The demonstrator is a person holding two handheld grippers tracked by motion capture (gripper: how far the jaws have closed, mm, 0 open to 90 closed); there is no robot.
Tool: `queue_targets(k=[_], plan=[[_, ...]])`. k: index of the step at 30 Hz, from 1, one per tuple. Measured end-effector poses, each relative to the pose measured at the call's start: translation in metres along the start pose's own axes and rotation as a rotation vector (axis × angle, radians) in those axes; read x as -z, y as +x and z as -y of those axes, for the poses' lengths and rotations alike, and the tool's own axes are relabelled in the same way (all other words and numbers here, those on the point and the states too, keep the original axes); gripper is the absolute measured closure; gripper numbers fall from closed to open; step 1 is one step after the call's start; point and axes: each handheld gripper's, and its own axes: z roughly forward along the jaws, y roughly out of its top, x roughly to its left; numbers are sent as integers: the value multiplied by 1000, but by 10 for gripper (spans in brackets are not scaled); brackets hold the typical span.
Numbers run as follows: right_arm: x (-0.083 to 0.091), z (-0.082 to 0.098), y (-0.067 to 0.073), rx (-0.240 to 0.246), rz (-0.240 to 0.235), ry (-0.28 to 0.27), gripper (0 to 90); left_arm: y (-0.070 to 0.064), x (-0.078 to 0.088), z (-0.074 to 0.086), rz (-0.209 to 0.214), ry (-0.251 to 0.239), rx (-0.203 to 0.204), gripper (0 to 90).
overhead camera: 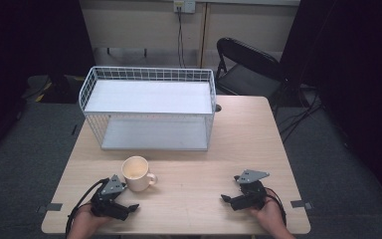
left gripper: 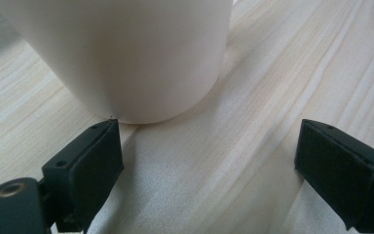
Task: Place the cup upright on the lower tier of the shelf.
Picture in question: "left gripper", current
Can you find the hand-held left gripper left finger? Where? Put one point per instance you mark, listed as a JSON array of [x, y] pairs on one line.
[[87, 169]]

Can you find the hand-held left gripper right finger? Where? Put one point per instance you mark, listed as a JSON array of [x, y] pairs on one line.
[[344, 169]]

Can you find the white cup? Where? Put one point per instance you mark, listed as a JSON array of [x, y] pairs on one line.
[[126, 55]]

